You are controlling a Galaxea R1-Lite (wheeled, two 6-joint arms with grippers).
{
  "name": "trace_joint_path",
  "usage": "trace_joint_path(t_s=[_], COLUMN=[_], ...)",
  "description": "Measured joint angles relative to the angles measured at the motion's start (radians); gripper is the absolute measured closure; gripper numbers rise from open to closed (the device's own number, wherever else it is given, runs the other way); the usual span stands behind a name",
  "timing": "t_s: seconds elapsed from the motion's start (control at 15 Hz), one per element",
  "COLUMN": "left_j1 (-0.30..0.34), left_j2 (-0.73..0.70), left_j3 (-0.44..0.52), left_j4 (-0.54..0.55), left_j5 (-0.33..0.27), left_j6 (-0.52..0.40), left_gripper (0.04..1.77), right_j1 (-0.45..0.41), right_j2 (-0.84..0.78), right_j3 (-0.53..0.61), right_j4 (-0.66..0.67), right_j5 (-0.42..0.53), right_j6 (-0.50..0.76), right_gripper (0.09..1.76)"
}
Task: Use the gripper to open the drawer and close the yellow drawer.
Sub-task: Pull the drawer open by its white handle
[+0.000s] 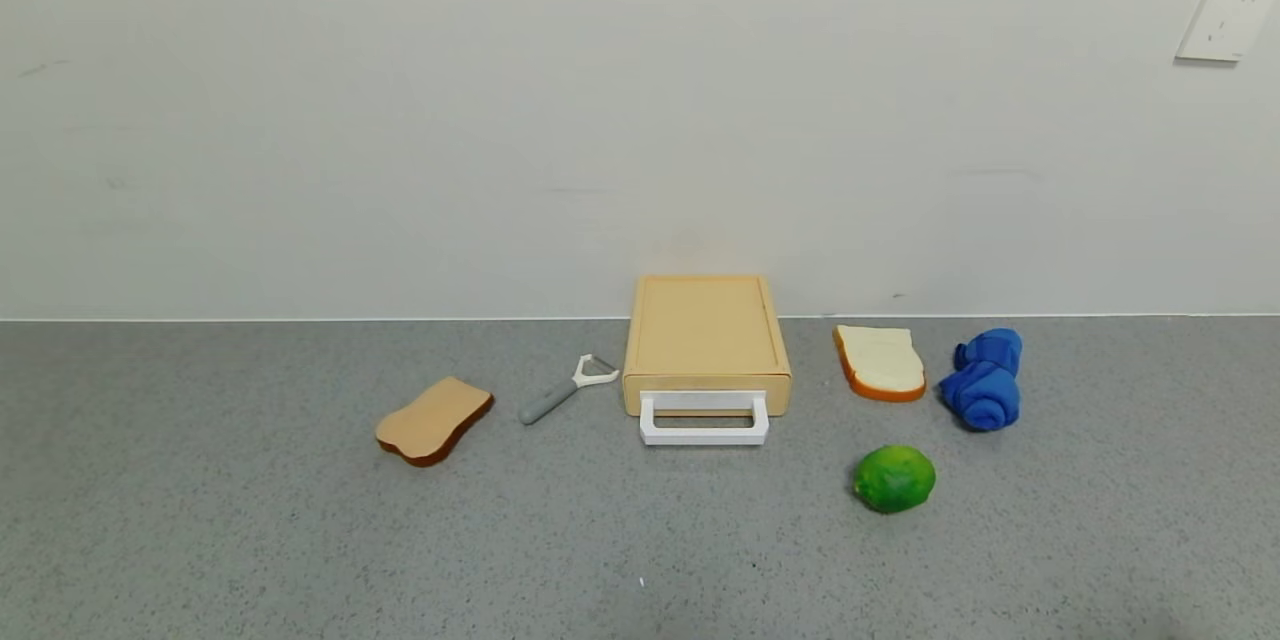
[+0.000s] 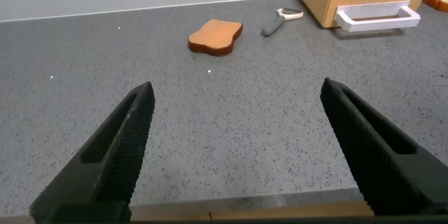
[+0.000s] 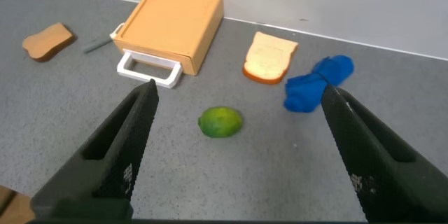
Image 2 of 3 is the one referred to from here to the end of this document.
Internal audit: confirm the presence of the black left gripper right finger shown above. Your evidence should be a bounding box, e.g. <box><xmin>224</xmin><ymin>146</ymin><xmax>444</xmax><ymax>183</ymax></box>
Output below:
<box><xmin>320</xmin><ymin>77</ymin><xmax>448</xmax><ymax>216</ymax></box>

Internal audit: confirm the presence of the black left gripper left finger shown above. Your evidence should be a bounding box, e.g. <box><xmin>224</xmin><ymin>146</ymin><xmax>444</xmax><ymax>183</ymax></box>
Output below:
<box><xmin>29</xmin><ymin>81</ymin><xmax>155</xmax><ymax>223</ymax></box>

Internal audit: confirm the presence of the yellow drawer with white handle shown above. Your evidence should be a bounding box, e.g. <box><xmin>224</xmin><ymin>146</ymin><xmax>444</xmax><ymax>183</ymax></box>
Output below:
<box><xmin>322</xmin><ymin>0</ymin><xmax>428</xmax><ymax>33</ymax></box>

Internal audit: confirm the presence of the brown toast slice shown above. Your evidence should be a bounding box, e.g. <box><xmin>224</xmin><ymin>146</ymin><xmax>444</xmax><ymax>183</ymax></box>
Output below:
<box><xmin>188</xmin><ymin>19</ymin><xmax>244</xmax><ymax>57</ymax></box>

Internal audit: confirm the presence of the grey handled white peeler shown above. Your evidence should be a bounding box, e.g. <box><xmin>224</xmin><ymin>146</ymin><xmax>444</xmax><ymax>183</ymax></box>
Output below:
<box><xmin>261</xmin><ymin>7</ymin><xmax>305</xmax><ymax>38</ymax></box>

